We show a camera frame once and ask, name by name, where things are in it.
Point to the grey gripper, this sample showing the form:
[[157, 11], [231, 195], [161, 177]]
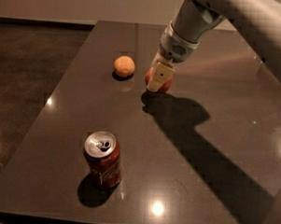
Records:
[[175, 47]]

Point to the red apple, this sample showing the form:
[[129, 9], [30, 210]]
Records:
[[165, 87]]

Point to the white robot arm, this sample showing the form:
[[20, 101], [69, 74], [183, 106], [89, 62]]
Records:
[[259, 24]]

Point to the orange fruit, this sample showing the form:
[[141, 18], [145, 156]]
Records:
[[124, 66]]

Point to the red soda can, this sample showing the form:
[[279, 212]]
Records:
[[102, 153]]

